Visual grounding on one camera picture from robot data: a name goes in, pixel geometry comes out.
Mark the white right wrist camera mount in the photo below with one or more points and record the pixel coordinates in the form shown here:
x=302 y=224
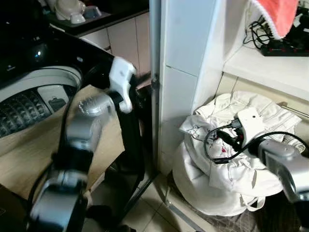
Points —
x=250 y=123

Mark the white shelf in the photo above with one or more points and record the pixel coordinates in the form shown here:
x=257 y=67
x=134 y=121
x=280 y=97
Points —
x=275 y=72

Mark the metal floor door track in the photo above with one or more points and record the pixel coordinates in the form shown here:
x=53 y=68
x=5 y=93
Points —
x=186 y=215

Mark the black robot foot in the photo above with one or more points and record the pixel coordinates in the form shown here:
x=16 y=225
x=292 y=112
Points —
x=104 y=217

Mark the white ceramic figure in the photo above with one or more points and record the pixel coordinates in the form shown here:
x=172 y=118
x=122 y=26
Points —
x=70 y=9

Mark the grey metal door frame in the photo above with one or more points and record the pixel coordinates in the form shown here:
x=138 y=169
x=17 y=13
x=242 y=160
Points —
x=154 y=58

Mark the white printed garment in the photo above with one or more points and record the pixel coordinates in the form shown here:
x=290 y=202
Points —
x=260 y=116

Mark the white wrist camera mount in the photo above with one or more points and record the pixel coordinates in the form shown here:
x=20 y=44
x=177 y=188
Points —
x=250 y=123
x=120 y=77

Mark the white cabinet with dark top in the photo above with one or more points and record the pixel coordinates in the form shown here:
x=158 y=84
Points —
x=125 y=43

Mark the steel washer drum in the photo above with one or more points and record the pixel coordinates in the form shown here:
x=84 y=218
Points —
x=24 y=110

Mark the metal rod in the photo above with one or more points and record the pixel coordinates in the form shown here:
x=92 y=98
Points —
x=295 y=112

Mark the small grey dish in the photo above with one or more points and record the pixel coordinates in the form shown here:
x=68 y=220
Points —
x=92 y=11

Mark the white laundry bag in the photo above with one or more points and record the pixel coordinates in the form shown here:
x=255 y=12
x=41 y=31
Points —
x=203 y=188

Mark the black top-loading washing machine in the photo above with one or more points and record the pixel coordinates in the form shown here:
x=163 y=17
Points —
x=26 y=58

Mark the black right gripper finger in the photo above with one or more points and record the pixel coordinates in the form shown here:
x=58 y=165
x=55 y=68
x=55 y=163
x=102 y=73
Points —
x=224 y=130
x=225 y=142

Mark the red towel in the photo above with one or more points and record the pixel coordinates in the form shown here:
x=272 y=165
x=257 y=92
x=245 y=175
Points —
x=277 y=14

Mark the black power strip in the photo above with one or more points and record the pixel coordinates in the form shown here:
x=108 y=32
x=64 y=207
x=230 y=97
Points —
x=285 y=50

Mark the black plug adapters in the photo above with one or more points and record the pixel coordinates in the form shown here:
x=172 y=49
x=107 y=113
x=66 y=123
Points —
x=301 y=24

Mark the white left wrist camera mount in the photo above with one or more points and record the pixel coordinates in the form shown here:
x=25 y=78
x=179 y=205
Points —
x=120 y=77

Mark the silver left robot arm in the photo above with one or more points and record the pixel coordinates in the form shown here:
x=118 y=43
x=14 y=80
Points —
x=82 y=126

